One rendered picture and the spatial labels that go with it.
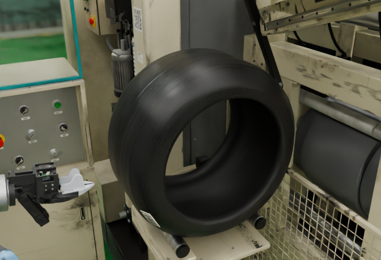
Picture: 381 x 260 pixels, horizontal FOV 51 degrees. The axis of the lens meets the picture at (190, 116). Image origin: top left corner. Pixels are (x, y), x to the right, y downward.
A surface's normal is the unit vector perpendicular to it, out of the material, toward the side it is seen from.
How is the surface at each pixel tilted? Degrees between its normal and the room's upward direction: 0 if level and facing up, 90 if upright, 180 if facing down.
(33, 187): 90
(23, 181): 90
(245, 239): 0
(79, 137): 90
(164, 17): 90
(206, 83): 44
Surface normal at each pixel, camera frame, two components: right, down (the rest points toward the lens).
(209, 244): -0.01, -0.92
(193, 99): 0.37, 0.21
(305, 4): -0.89, 0.18
